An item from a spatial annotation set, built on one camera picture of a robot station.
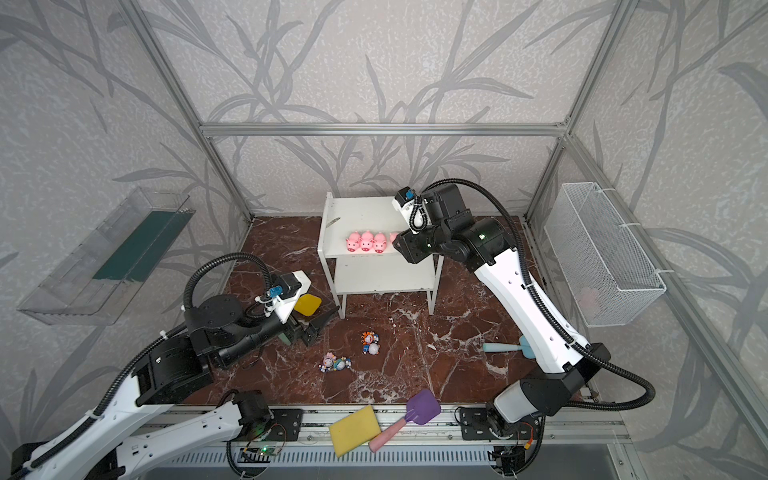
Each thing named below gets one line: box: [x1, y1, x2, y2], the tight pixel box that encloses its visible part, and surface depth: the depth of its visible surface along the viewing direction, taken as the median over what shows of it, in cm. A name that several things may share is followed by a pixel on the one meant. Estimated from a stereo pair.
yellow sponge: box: [330, 404, 381, 458], surface depth 74 cm
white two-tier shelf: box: [317, 192, 444, 319], surface depth 76 cm
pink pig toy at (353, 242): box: [345, 230, 361, 253], surface depth 69 cm
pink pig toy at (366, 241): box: [360, 230, 374, 252], surface depth 69 cm
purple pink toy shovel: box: [368, 389, 442, 453], surface depth 77 cm
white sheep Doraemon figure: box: [363, 343, 381, 356], surface depth 86 cm
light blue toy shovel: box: [483, 335, 536, 359], surface depth 88 cm
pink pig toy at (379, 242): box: [372, 232, 387, 254], surface depth 69 cm
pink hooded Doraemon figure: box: [318, 352, 337, 373], surface depth 84 cm
